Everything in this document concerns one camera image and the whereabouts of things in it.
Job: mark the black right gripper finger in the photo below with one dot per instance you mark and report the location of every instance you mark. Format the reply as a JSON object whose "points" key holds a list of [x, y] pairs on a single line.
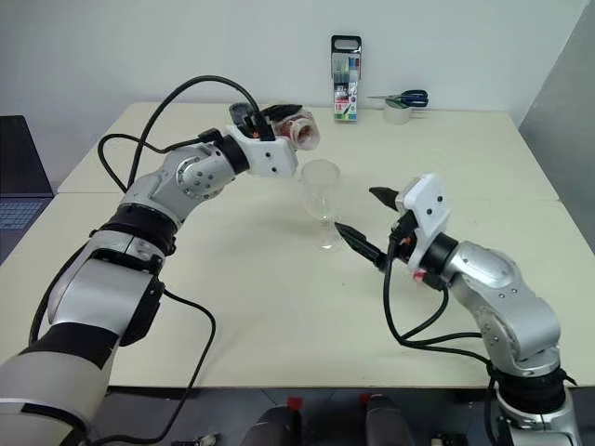
{"points": [[387, 196], [360, 241]]}

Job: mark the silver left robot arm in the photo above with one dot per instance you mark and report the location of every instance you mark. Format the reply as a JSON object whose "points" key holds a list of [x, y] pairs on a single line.
{"points": [[93, 288]]}

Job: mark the plastic bottle with red liquid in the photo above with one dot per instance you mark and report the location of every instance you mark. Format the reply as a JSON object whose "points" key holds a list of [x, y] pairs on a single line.
{"points": [[307, 135]]}

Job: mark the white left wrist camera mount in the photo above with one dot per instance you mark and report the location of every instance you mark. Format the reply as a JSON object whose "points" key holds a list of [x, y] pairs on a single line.
{"points": [[272, 155]]}

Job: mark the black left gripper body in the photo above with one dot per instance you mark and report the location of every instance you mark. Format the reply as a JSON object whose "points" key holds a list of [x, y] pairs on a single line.
{"points": [[251, 126]]}

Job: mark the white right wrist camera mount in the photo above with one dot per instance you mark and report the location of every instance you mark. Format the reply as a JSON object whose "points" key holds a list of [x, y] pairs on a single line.
{"points": [[430, 204]]}

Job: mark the grey partition panel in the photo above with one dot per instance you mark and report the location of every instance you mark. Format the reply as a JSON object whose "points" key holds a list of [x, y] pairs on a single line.
{"points": [[567, 116]]}

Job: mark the clear plastic wine glass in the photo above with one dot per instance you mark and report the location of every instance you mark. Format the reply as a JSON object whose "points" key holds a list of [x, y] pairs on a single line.
{"points": [[321, 186]]}

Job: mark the dark grey laptop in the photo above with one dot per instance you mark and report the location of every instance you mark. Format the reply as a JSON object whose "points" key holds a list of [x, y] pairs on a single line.
{"points": [[18, 162]]}

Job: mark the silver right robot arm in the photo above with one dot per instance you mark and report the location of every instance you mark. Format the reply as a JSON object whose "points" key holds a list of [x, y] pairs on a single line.
{"points": [[502, 288]]}

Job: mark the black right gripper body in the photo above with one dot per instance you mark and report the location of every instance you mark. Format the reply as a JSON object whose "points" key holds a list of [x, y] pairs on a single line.
{"points": [[404, 223]]}

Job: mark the boxed colour marker set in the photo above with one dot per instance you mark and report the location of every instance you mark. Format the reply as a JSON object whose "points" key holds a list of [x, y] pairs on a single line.
{"points": [[345, 100]]}

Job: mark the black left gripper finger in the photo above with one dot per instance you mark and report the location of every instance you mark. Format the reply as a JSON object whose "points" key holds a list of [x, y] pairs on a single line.
{"points": [[281, 110]]}

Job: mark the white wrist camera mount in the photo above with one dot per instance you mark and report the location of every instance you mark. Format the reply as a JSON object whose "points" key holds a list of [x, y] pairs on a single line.
{"points": [[272, 155], [430, 204]]}

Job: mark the dark rounded shape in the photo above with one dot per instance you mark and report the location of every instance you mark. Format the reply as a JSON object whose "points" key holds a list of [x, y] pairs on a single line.
{"points": [[274, 429], [390, 423]]}

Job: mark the red tape piece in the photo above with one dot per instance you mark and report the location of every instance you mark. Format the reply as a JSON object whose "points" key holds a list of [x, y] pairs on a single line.
{"points": [[366, 398], [294, 402]]}

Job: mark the clear tape roll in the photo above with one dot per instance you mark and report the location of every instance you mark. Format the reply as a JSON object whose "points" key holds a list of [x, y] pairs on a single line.
{"points": [[396, 116]]}

